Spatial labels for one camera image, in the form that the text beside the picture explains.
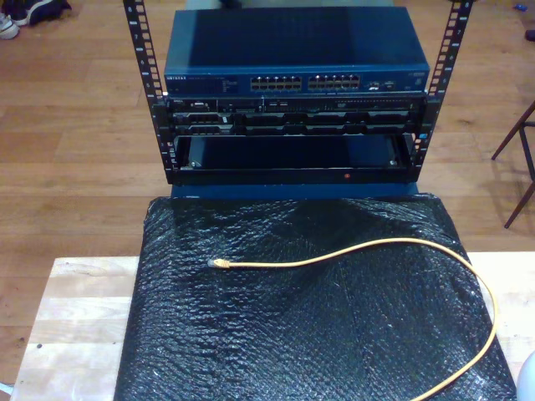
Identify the blue base board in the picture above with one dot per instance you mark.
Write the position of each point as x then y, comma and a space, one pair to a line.
251, 191

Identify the black rack shelf tray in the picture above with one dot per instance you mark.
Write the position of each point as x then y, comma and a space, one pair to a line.
271, 158

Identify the black rack server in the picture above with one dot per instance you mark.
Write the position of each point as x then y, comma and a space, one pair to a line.
251, 121

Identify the black bubble mat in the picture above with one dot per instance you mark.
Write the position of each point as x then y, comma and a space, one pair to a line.
292, 334

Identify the dark wooden chair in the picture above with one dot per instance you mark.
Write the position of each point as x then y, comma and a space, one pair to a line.
507, 139

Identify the dark sneaker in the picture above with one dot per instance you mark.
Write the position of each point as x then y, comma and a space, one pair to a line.
46, 8

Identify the white sneaker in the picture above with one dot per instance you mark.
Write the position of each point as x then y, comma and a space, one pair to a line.
6, 27

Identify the small blue object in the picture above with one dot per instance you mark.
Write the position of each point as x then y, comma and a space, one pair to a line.
520, 7

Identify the blue network switch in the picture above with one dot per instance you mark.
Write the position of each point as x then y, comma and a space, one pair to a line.
292, 42

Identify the black perforated rack post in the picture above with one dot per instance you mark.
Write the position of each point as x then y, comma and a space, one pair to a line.
142, 50
457, 21

